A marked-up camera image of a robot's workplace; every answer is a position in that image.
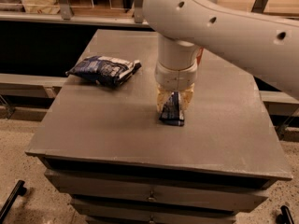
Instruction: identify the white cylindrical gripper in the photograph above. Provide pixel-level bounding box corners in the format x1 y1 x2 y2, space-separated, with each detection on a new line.
155 63 197 112

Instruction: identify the dark blue rxbar wrapper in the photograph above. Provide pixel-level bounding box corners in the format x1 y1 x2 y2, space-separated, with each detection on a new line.
159 91 184 126

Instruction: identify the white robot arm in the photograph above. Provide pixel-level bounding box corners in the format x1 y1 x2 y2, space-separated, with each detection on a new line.
143 0 299 111

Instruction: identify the red coca-cola can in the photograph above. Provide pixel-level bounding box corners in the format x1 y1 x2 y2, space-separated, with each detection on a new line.
196 48 204 65

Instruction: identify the blue white snack bag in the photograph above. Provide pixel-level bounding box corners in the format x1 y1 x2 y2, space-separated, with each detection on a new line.
65 56 142 88

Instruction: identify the grey drawer cabinet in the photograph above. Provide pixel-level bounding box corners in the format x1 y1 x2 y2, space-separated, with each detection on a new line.
27 30 292 224

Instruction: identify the grey metal railing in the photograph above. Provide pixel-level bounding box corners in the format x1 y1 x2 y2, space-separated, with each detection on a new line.
0 0 299 28

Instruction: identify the grey low bench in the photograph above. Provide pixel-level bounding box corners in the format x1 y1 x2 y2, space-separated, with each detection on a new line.
0 74 66 98

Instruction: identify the black bar lower right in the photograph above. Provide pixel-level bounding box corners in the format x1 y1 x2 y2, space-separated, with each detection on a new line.
276 205 294 224

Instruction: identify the black bar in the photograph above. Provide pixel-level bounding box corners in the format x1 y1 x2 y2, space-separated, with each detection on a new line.
0 180 27 224
276 205 294 224

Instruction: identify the black bar lower left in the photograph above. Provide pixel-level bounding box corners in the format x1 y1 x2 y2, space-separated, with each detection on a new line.
0 180 27 224

